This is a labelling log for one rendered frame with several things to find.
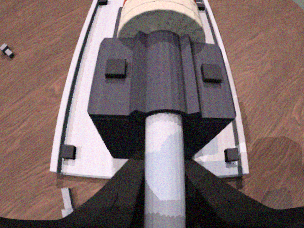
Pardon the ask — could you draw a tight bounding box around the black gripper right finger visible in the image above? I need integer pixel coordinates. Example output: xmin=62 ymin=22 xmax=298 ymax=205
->
xmin=184 ymin=154 xmax=304 ymax=228

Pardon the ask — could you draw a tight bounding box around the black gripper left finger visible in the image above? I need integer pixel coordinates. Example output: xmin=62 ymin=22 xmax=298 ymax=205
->
xmin=0 ymin=149 xmax=145 ymax=228

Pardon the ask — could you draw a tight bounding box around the white and grey cylinder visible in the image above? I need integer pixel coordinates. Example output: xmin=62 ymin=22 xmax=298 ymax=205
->
xmin=144 ymin=113 xmax=187 ymax=228

